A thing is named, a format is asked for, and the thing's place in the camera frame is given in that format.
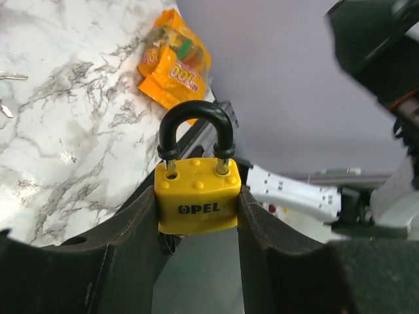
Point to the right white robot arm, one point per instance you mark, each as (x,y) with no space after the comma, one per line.
(372,46)

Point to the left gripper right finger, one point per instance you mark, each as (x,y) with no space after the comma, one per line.
(284,271)

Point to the yellow black padlock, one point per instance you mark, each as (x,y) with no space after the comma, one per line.
(197,195)

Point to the orange snack bag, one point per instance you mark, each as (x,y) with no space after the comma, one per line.
(175,62)

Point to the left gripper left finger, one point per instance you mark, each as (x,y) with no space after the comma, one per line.
(108,269)

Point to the silver key bunch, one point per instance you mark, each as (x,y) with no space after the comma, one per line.
(169,242)

